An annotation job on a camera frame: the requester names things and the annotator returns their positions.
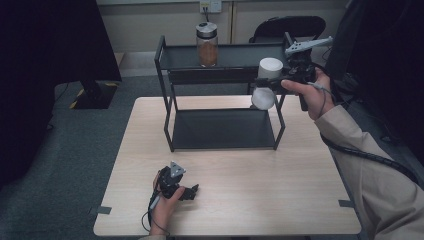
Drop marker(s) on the white wall socket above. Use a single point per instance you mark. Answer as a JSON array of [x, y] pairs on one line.
[[210, 6]]

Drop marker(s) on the black metal two-tier rack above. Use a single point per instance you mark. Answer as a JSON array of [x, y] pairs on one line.
[[221, 128]]

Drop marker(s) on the glass jar with silver lid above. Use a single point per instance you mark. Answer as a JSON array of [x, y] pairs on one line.
[[207, 45]]

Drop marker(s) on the person's left hand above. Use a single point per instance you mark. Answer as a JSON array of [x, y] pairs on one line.
[[165, 210]]

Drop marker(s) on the person's right hand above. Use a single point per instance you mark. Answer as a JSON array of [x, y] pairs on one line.
[[313, 96]]

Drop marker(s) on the black stand base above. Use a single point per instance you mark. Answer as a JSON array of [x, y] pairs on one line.
[[95, 95]]

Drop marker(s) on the black curtain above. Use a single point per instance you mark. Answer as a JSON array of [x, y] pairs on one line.
[[40, 66]]

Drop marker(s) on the white jar with grey lid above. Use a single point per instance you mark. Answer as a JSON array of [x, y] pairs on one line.
[[268, 71]]

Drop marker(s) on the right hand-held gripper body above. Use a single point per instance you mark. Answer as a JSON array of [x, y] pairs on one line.
[[300, 63]]

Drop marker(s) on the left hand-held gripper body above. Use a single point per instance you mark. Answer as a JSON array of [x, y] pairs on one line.
[[170, 181]]

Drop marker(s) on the dark curtain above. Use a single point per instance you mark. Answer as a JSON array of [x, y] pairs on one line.
[[383, 50]]

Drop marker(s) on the black folding chair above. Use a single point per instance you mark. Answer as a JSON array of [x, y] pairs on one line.
[[286, 28]]

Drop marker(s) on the grey tape strip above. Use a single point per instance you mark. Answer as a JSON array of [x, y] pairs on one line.
[[100, 210], [346, 203]]

